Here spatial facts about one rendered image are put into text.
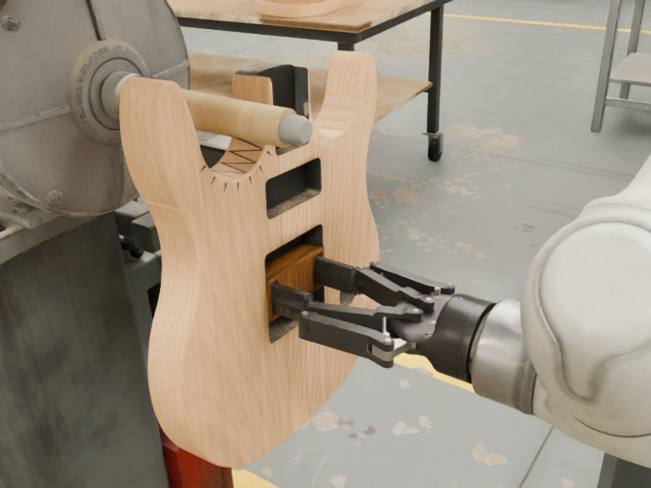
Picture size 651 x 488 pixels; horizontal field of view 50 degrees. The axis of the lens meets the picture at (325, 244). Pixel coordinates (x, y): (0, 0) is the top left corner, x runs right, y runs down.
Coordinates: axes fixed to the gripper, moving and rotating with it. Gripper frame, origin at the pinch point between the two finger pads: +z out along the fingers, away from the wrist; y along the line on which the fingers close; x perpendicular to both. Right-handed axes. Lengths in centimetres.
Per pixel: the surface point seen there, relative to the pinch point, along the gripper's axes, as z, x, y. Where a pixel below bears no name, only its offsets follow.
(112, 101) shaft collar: 13.8, 19.1, -9.9
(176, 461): 31, -45, 8
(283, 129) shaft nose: -5.0, 19.1, -8.7
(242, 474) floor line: 62, -100, 56
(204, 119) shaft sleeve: 3.1, 18.8, -9.1
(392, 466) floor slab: 29, -99, 80
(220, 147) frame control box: 22.0, 7.7, 12.8
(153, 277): 36.2, -14.6, 11.6
